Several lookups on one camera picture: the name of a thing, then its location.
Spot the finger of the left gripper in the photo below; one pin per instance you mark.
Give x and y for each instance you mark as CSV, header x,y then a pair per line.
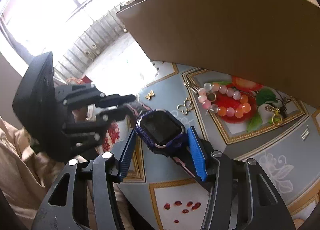
x,y
113,115
114,100

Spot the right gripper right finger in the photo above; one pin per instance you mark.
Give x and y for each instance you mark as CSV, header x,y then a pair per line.
x,y
207,161

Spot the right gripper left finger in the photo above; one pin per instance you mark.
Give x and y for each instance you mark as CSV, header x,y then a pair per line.
x,y
113,165

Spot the purple smart watch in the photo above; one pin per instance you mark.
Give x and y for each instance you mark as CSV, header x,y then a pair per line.
x,y
165,135

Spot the gold bow charm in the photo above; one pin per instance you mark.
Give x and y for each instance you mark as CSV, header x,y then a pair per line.
x,y
150,95

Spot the pomegranate print bed sheet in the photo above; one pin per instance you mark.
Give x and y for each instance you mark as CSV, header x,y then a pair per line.
x,y
168,198

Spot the silver spring clasp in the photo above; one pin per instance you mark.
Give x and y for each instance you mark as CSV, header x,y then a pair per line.
x,y
192,87

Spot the silver rhinestone hair clip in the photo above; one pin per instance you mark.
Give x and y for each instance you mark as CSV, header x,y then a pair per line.
x,y
305,133

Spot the brown cardboard box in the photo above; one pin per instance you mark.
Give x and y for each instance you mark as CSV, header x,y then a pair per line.
x,y
272,42

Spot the gold ring keychain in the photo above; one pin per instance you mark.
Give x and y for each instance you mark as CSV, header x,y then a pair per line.
x,y
277,118

